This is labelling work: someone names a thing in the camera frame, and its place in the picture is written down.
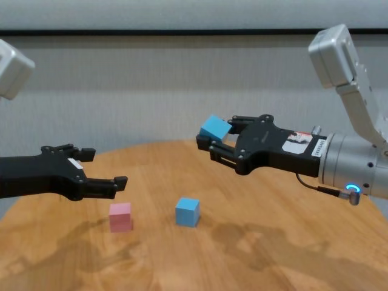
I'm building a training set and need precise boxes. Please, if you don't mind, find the pink cube building block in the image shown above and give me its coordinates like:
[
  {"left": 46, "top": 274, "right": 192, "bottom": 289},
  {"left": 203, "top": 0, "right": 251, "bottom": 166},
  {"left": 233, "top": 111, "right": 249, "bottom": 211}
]
[{"left": 109, "top": 202, "right": 134, "bottom": 233}]

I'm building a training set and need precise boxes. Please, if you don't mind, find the blue cube building block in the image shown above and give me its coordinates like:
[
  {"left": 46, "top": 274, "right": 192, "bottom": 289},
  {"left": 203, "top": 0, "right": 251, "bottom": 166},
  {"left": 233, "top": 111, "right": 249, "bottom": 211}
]
[
  {"left": 175, "top": 196, "right": 201, "bottom": 228},
  {"left": 199, "top": 114, "right": 233, "bottom": 142}
]

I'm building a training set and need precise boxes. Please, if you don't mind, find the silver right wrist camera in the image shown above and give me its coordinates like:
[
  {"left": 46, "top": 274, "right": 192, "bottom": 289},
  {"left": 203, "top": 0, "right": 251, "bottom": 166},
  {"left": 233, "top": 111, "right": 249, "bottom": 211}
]
[{"left": 308, "top": 23, "right": 388, "bottom": 152}]

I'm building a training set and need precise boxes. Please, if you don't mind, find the black wall rail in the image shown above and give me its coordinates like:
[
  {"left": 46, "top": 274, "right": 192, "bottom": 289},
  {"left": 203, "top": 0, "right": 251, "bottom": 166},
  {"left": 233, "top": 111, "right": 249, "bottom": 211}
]
[{"left": 0, "top": 28, "right": 388, "bottom": 36}]

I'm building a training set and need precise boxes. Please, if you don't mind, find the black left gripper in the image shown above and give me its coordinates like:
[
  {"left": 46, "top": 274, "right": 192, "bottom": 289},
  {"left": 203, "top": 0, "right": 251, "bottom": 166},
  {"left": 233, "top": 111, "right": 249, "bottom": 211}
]
[{"left": 0, "top": 143, "right": 129, "bottom": 202}]

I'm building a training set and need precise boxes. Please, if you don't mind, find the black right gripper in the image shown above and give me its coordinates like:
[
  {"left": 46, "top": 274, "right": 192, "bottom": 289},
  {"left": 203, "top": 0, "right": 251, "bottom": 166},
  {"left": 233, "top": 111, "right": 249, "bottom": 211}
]
[{"left": 196, "top": 114, "right": 329, "bottom": 178}]

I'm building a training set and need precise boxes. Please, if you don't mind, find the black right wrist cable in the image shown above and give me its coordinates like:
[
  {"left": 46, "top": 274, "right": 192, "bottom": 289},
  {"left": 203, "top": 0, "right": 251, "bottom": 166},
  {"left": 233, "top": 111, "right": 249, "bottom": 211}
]
[{"left": 295, "top": 172, "right": 363, "bottom": 207}]

